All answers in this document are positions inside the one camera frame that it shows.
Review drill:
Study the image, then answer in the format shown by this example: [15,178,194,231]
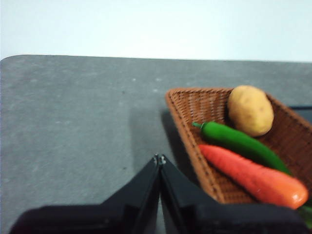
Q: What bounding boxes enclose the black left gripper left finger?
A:
[8,153,161,234]

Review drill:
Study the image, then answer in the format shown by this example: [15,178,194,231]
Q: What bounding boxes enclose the green chili pepper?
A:
[192,121,293,176]

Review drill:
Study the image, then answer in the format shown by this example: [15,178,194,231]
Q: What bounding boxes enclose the orange carrot with green leaves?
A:
[198,144,312,222]

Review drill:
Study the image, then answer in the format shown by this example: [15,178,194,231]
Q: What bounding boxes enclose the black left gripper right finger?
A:
[159,154,312,234]

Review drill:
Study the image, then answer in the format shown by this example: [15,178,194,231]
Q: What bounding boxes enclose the brown woven wicker basket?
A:
[165,87,312,210]

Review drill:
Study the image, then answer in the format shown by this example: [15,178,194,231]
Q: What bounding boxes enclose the yellow-brown potato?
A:
[228,85,274,137]

